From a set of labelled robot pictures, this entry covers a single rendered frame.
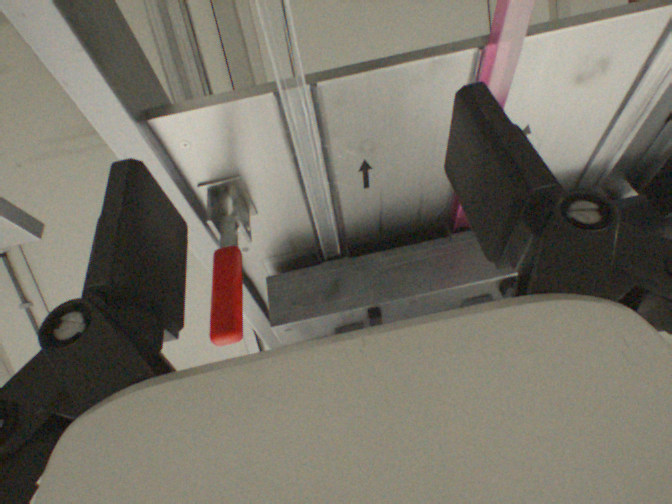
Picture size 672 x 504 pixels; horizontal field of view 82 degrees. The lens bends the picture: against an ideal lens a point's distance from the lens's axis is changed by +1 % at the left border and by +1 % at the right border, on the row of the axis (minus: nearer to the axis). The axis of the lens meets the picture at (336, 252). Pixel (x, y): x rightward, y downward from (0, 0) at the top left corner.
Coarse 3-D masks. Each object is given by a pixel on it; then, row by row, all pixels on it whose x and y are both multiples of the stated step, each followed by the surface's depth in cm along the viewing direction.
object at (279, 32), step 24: (264, 0) 16; (288, 0) 16; (264, 24) 17; (288, 24) 17; (288, 48) 18; (288, 72) 18; (288, 96) 20; (288, 120) 21; (312, 120) 21; (312, 144) 22; (312, 168) 24; (312, 192) 26; (336, 240) 31
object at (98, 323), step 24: (72, 312) 8; (96, 312) 8; (48, 336) 8; (72, 336) 8; (96, 336) 8; (120, 336) 8; (72, 360) 7; (96, 360) 7; (120, 360) 7; (144, 360) 8; (168, 360) 10; (72, 384) 7; (96, 384) 7; (120, 384) 7
